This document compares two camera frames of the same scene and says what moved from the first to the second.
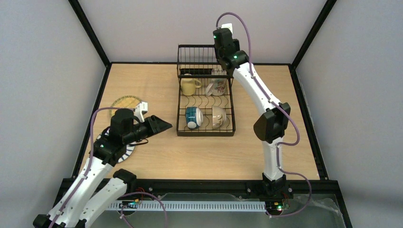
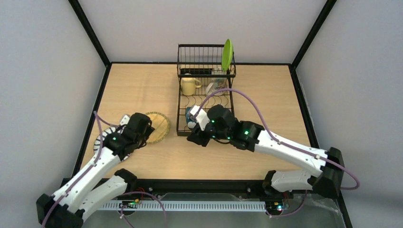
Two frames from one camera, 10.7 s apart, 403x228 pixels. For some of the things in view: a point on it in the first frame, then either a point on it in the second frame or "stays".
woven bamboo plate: [125, 101] -> [161, 124]
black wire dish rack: [206, 102] stays
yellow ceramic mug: [188, 85] stays
